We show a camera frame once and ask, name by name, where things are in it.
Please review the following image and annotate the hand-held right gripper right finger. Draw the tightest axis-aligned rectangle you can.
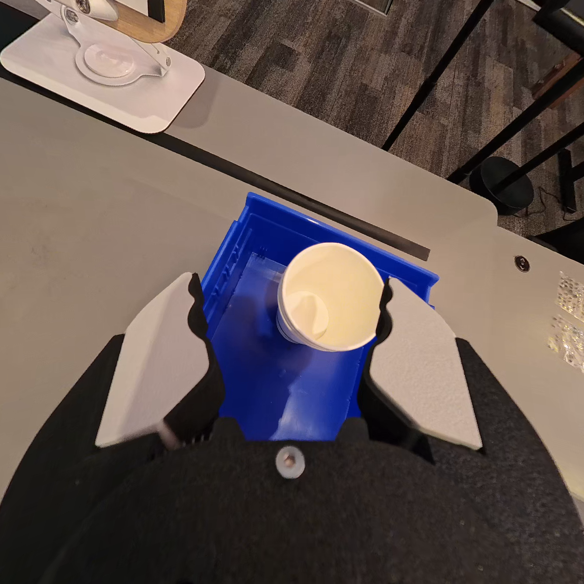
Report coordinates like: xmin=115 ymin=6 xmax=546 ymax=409
xmin=358 ymin=279 xmax=484 ymax=452

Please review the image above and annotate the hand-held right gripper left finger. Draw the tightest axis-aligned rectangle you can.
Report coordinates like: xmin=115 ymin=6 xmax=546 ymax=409
xmin=96 ymin=272 xmax=226 ymax=450

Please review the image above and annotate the instruction sheet on wooden stand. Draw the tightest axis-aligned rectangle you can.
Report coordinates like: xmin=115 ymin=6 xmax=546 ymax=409
xmin=119 ymin=0 xmax=188 ymax=44

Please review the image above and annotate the white mount plate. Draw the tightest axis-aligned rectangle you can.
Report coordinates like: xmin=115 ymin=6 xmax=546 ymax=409
xmin=0 ymin=14 xmax=206 ymax=135

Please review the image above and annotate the blue plastic bin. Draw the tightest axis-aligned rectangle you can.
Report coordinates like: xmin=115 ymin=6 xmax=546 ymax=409
xmin=199 ymin=192 xmax=440 ymax=443

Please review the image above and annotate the black round stand base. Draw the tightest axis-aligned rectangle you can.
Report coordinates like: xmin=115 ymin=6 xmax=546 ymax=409
xmin=481 ymin=155 xmax=535 ymax=216

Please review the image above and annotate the clear crinkled plastic piece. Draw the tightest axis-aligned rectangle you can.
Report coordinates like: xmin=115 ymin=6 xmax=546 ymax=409
xmin=552 ymin=271 xmax=584 ymax=370

